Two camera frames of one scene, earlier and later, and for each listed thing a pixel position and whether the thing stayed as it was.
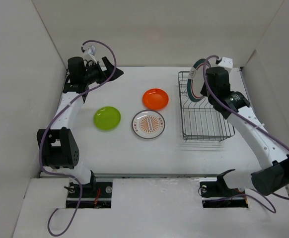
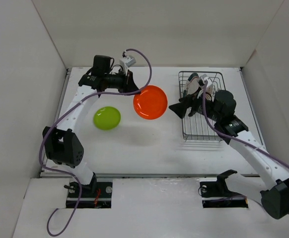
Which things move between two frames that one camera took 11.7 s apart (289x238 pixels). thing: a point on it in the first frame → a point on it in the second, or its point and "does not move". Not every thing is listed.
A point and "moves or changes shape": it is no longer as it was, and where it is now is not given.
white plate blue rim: [195, 80] moves or changes shape
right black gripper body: [204, 91] → [211, 114]
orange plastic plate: [155, 99] moves or changes shape
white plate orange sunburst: [148, 124] moves or changes shape
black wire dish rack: [200, 121] does not move
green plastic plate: [107, 118] does not move
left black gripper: [109, 67] → [128, 84]
